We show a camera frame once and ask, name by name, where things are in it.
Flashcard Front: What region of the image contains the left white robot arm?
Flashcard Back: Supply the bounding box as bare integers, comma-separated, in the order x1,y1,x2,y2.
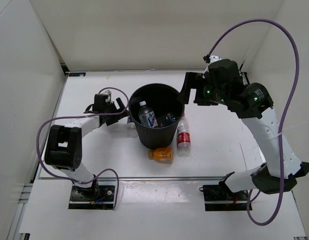
44,90,129,201

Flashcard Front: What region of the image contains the orange juice bottle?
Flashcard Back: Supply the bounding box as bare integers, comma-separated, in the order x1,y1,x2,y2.
148,147,174,164

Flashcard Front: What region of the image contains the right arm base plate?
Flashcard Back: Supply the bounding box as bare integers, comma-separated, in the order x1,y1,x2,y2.
199,184,249,212

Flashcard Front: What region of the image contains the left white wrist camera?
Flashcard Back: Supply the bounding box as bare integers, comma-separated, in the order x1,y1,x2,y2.
101,89,112,103

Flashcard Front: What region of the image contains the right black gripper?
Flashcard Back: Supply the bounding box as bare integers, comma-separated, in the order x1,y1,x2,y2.
177,72,229,107

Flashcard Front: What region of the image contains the clear bottle red label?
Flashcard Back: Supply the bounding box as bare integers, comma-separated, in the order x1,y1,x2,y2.
176,113,191,158

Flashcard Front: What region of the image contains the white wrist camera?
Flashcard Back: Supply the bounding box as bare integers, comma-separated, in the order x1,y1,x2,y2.
203,55,222,72
101,89,112,103

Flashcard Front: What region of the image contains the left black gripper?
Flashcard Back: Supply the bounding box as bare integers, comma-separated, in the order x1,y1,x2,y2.
103,97,130,126

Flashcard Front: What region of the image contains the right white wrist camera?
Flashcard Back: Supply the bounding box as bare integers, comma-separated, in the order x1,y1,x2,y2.
203,55,222,72

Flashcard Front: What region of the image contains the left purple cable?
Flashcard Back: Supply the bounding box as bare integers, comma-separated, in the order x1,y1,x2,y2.
36,87,132,210

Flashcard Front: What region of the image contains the black plastic waste bin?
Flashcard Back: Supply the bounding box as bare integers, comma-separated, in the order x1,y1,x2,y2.
128,83,185,150

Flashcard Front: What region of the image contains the clear plastic bottle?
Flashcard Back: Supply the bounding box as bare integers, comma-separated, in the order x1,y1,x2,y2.
157,112,180,128

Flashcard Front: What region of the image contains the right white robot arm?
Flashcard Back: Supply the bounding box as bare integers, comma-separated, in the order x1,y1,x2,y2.
177,59,309,200

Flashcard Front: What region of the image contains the clear bottle white label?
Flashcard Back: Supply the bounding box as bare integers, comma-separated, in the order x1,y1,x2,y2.
138,101,158,128

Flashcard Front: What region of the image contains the clear bottle blue label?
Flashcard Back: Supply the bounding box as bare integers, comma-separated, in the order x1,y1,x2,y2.
126,116,138,138

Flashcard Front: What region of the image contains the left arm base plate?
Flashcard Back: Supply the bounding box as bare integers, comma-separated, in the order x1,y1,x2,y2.
68,181,117,210

